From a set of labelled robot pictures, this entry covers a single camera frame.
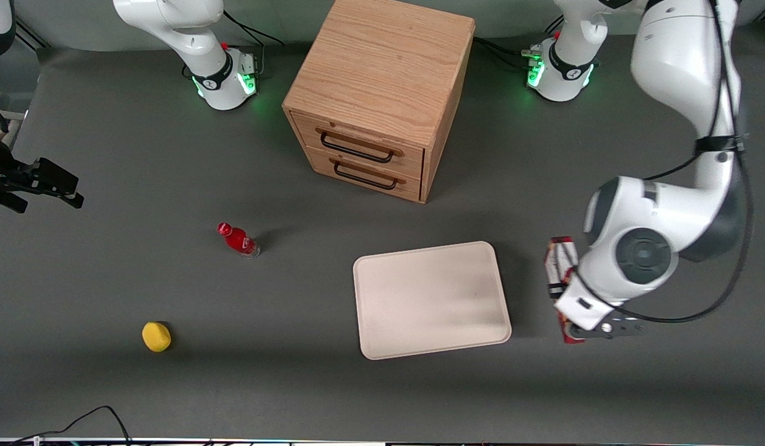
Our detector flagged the dark left wrist camera mount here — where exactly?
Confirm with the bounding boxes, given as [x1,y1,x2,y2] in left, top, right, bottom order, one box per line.
[570,315,647,342]

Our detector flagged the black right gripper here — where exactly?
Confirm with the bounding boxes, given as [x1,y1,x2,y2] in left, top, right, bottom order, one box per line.
[0,142,85,209]

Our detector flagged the black drawer handle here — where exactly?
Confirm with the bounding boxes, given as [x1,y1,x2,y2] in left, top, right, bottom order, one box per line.
[315,127,404,165]
[330,155,403,191]

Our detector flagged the wooden drawer front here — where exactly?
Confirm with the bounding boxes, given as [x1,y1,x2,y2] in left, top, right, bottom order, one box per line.
[289,111,426,180]
[304,146,424,204]

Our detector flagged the beige rectangular tray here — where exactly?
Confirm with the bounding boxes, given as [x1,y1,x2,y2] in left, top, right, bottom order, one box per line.
[352,240,513,361]

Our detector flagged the yellow lemon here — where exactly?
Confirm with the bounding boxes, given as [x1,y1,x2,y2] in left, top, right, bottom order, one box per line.
[141,321,172,354]

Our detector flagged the red cookie box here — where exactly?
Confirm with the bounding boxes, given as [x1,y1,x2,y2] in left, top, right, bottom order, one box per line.
[544,235,585,345]

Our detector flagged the black cable strap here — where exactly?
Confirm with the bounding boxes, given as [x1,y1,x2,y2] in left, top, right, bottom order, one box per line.
[694,134,746,155]

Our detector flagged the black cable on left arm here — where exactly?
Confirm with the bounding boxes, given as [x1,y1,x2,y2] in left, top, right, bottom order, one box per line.
[618,0,756,325]

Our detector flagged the wooden two-drawer cabinet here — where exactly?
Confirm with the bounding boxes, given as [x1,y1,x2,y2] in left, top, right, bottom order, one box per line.
[282,0,477,205]

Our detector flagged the red plastic bottle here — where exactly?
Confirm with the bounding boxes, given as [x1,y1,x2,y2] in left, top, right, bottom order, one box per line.
[217,222,261,260]

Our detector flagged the black cables at left arm base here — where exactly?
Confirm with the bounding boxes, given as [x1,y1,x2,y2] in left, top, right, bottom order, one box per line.
[474,36,535,66]

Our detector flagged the black cable at right arm base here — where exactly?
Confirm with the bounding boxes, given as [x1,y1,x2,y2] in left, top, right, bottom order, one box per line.
[223,9,285,48]

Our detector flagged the black cable on table edge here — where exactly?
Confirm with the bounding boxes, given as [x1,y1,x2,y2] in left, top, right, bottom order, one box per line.
[11,405,133,446]

